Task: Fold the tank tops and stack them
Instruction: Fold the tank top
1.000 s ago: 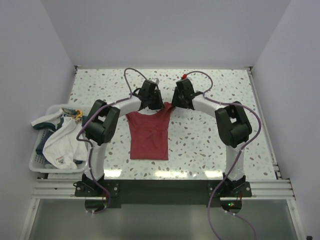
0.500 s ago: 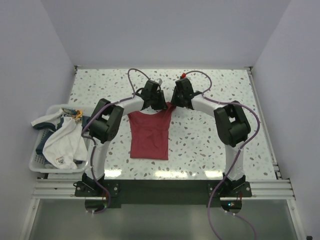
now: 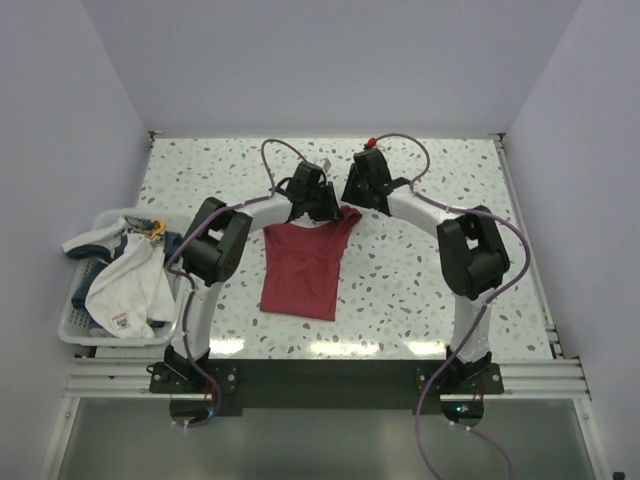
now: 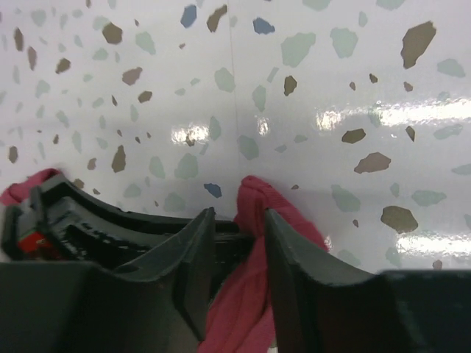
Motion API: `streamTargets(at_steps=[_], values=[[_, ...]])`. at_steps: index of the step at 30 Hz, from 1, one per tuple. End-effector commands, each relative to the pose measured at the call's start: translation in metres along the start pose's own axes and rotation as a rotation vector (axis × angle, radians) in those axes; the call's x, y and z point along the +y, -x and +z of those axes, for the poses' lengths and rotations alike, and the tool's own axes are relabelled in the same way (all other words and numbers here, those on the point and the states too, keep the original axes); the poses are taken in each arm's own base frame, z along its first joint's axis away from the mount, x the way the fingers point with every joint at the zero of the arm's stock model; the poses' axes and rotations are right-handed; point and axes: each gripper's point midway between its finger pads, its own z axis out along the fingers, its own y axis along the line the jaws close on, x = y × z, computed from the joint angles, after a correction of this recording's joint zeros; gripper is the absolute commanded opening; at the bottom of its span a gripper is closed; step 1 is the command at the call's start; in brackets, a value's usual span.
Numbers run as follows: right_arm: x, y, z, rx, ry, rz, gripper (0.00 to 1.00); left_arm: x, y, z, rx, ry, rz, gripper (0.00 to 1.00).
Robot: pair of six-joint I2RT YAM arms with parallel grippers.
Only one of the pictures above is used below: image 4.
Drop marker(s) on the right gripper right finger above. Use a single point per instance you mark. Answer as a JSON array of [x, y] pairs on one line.
[[322, 304]]

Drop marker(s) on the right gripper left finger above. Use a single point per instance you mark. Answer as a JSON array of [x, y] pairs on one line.
[[157, 302]]

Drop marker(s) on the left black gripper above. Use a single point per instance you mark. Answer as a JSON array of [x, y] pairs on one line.
[[54, 220]]

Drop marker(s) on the red tank top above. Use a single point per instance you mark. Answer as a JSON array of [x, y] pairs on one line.
[[240, 318]]

